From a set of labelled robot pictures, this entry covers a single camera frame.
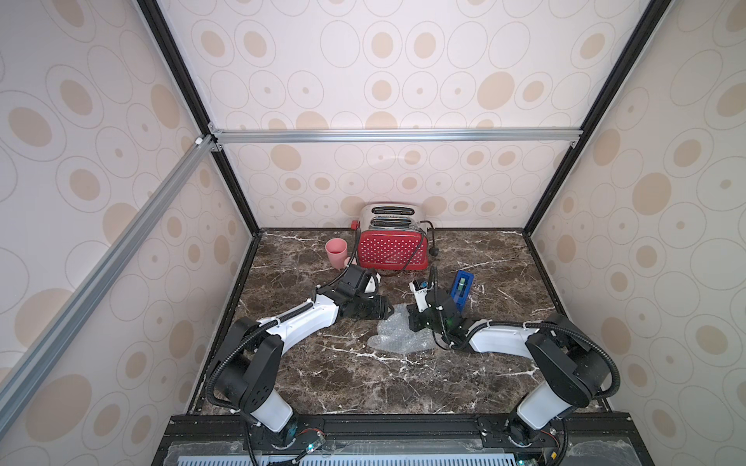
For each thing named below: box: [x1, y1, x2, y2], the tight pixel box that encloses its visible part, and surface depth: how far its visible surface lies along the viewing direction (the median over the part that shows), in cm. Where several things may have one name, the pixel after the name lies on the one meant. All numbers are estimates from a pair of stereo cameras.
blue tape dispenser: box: [450, 269, 475, 312], surface depth 97 cm
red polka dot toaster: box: [357, 201, 429, 271], surface depth 101 cm
